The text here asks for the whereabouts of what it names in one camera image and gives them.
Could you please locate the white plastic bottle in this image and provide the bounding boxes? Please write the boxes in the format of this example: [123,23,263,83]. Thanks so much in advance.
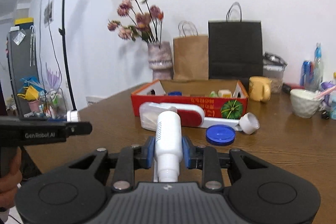
[154,111,183,182]

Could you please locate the blue round lid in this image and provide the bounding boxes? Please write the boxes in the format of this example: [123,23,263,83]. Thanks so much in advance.
[206,124,236,146]

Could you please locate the red white lint brush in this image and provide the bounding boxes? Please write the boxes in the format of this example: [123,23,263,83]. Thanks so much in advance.
[139,102,260,135]

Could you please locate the person's left hand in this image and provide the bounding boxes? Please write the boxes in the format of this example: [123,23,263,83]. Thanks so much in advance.
[1,147,22,209]

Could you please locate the dark cabinet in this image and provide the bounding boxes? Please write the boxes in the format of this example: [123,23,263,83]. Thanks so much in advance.
[7,18,39,117]

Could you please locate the red cardboard box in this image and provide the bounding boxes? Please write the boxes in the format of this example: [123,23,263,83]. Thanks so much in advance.
[131,80,248,119]

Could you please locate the cream cube block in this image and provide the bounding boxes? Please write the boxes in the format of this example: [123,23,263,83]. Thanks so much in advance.
[218,89,232,98]

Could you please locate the pink marbled vase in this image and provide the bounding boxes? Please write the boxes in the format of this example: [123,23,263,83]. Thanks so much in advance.
[147,42,173,80]

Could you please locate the yellow mug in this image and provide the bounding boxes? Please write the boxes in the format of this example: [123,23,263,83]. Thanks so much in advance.
[249,76,271,102]

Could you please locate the brown paper bag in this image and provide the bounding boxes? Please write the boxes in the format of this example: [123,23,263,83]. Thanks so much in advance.
[173,20,209,81]

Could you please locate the black paper bag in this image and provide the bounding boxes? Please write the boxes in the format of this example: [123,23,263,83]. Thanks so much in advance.
[208,2,263,81]

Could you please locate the red small box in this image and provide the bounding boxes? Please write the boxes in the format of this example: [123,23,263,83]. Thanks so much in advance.
[282,83,305,94]

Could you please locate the white ceramic bowl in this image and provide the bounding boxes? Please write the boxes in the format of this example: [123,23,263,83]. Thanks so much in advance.
[290,89,323,118]

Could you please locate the dried pink flowers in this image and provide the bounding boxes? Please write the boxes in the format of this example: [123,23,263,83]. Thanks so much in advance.
[107,0,164,44]

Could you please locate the clear plastic bottle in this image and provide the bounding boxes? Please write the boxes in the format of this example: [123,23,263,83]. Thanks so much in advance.
[312,43,323,91]

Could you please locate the white wall vent panel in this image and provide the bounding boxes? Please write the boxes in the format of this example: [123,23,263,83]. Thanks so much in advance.
[85,96,105,106]

